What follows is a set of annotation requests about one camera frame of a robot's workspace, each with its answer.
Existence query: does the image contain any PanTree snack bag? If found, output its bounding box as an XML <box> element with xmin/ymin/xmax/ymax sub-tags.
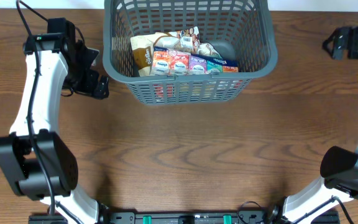
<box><xmin>130</xmin><ymin>26</ymin><xmax>200</xmax><ymax>77</ymax></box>
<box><xmin>197</xmin><ymin>43</ymin><xmax>221</xmax><ymax>58</ymax></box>

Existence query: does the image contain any grey plastic lattice basket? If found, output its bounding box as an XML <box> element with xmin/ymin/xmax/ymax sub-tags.
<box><xmin>103</xmin><ymin>0</ymin><xmax>278</xmax><ymax>105</ymax></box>

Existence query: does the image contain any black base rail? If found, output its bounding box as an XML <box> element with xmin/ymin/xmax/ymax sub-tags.
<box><xmin>27</xmin><ymin>210</ymin><xmax>341</xmax><ymax>224</ymax></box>

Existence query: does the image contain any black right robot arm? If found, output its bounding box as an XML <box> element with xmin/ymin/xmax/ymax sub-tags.
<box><xmin>268</xmin><ymin>27</ymin><xmax>358</xmax><ymax>223</ymax></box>

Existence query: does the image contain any Kleenex tissue multipack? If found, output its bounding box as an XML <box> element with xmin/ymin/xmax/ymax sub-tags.
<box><xmin>150</xmin><ymin>47</ymin><xmax>239</xmax><ymax>76</ymax></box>

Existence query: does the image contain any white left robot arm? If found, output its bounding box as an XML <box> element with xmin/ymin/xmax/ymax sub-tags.
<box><xmin>0</xmin><ymin>32</ymin><xmax>110</xmax><ymax>223</ymax></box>

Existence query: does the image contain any orange spaghetti packet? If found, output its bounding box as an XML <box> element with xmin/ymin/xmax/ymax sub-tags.
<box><xmin>154</xmin><ymin>80</ymin><xmax>242</xmax><ymax>98</ymax></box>

